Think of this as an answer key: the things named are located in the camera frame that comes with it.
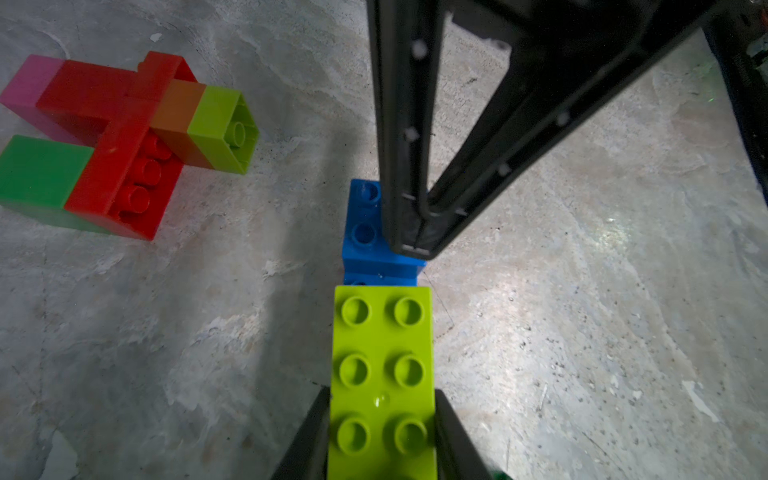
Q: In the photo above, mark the lime long lego brick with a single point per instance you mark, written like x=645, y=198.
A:
x=382, y=404

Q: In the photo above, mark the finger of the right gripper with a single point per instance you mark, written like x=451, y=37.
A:
x=567, y=59
x=405, y=43

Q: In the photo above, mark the lime small lego brick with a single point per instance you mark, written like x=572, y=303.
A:
x=224, y=130

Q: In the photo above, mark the orange lego brick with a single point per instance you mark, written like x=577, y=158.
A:
x=173, y=117

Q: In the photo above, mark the pink lego brick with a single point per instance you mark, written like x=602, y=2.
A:
x=24, y=90

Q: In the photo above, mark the blue lego brick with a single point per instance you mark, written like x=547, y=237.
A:
x=366, y=254

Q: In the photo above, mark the long red lego brick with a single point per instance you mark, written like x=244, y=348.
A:
x=127, y=183

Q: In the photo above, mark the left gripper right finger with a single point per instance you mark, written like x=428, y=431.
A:
x=457, y=457

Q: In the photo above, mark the dark green lego brick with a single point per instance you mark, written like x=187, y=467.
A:
x=38, y=176

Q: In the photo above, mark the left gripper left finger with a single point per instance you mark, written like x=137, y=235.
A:
x=306, y=457

